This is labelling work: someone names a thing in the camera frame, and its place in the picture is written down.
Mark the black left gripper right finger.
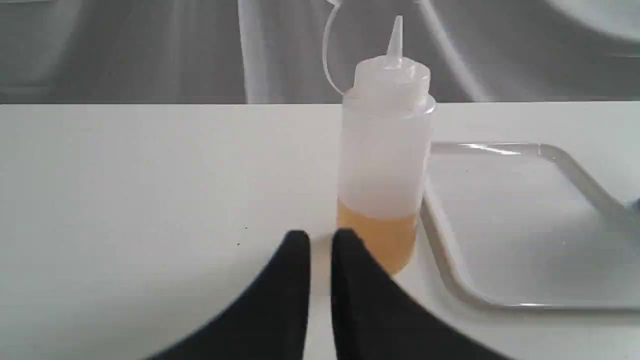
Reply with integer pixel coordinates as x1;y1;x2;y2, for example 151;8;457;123
331;228;505;360

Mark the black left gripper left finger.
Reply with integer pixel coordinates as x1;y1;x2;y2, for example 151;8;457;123
151;230;311;360

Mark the clear squeeze bottle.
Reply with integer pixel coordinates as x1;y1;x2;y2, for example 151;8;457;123
336;14;437;275

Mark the white plastic tray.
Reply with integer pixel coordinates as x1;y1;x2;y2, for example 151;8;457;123
422;142;640;312

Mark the grey fabric backdrop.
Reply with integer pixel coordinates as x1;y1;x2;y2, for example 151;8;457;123
0;0;640;104

